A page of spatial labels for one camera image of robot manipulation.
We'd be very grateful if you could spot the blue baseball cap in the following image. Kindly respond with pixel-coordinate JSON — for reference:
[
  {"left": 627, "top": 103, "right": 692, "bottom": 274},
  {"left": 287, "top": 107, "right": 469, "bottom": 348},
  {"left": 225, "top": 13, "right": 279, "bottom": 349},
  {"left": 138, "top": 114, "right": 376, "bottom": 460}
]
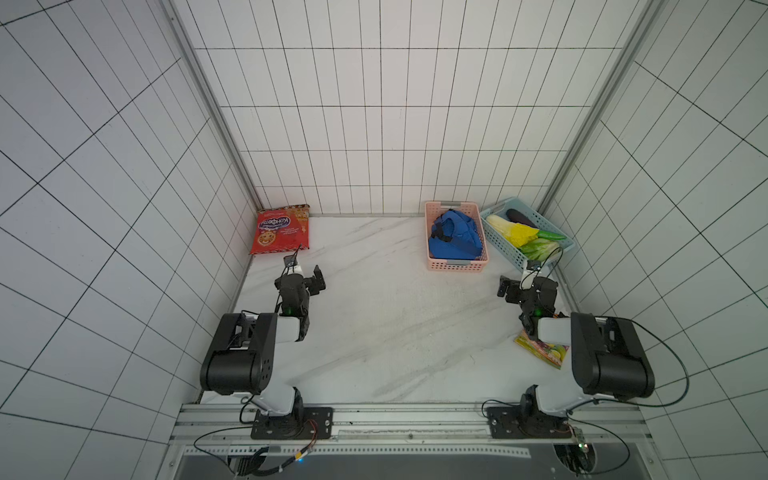
[{"left": 428, "top": 209, "right": 484, "bottom": 261}]

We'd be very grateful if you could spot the left base cable bundle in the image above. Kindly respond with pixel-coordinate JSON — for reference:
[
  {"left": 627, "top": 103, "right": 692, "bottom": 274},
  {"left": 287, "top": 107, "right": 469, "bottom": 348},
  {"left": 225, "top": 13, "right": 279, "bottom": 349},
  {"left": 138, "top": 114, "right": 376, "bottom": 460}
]
[{"left": 193, "top": 419, "right": 319, "bottom": 478}]

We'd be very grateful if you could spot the colourful candy bag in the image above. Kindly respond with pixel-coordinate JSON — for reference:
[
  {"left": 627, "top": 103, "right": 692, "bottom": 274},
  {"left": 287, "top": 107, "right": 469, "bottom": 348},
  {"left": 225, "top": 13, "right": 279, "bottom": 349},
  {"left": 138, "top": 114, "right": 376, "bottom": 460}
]
[{"left": 515, "top": 331, "right": 569, "bottom": 370}]

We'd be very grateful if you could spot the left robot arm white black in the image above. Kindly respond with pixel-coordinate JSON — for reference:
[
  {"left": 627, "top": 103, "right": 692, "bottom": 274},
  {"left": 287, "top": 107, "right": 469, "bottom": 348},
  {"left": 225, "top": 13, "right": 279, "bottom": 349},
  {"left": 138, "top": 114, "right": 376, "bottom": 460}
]
[{"left": 199, "top": 260, "right": 326, "bottom": 437}]

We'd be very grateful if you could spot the red cookie snack bag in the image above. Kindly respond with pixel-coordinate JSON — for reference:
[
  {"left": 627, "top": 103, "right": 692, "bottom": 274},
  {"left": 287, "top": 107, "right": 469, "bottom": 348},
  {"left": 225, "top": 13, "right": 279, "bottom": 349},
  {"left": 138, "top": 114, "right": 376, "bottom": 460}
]
[{"left": 250, "top": 204, "right": 310, "bottom": 255}]

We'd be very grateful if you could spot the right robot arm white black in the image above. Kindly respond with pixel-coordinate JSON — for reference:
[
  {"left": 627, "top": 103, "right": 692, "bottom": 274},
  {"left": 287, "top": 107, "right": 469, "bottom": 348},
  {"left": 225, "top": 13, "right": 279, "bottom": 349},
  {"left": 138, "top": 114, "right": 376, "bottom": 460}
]
[{"left": 488, "top": 273, "right": 655, "bottom": 438}]

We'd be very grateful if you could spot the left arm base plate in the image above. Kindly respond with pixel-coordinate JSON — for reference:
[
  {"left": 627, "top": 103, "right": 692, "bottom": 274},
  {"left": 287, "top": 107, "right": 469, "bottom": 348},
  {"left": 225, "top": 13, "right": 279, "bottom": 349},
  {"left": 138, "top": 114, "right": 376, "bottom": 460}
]
[{"left": 250, "top": 407, "right": 335, "bottom": 441}]

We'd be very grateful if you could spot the green toy vegetable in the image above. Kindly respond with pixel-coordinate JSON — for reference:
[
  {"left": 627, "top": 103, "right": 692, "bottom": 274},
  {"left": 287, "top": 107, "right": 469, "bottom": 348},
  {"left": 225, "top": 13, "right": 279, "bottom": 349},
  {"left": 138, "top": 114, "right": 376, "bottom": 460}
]
[{"left": 520, "top": 230, "right": 567, "bottom": 262}]

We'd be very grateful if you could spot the pink plastic basket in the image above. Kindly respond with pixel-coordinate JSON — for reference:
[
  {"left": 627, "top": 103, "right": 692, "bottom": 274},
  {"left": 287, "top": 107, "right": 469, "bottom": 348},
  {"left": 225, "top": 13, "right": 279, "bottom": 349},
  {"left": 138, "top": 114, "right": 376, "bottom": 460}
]
[{"left": 424, "top": 201, "right": 489, "bottom": 272}]

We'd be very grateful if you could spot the aluminium mounting rail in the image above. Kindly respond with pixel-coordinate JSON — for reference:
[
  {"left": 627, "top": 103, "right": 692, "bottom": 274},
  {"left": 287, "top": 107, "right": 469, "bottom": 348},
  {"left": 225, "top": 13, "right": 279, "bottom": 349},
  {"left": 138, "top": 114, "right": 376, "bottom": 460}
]
[{"left": 170, "top": 401, "right": 656, "bottom": 468}]

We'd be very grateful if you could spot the dark purple toy eggplant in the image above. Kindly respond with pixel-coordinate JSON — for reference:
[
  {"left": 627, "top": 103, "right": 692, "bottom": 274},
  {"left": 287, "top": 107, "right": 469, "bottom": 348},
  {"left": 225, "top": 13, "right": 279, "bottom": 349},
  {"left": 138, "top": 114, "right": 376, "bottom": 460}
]
[{"left": 505, "top": 209, "right": 537, "bottom": 229}]

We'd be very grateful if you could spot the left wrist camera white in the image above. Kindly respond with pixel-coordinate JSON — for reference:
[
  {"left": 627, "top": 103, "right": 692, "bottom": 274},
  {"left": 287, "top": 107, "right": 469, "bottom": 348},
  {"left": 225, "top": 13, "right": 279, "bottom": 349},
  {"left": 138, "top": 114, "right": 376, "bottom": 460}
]
[{"left": 283, "top": 251, "right": 303, "bottom": 275}]

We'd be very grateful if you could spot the light blue plastic basket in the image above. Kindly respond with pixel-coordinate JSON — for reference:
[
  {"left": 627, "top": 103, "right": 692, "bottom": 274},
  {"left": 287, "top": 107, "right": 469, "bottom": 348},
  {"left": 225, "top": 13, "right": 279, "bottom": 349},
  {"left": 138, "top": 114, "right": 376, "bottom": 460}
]
[{"left": 480, "top": 197, "right": 574, "bottom": 275}]

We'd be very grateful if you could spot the yellow toy corn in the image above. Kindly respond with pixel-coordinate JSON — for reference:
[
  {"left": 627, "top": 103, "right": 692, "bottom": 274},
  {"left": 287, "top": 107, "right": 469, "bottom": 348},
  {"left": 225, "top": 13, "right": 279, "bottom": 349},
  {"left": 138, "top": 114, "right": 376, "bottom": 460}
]
[{"left": 485, "top": 214, "right": 539, "bottom": 248}]

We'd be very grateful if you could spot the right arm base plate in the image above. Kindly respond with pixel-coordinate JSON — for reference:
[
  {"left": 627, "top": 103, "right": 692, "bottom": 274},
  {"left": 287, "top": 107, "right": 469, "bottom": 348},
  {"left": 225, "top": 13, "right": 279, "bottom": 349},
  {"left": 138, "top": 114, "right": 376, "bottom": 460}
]
[{"left": 484, "top": 405, "right": 572, "bottom": 440}]

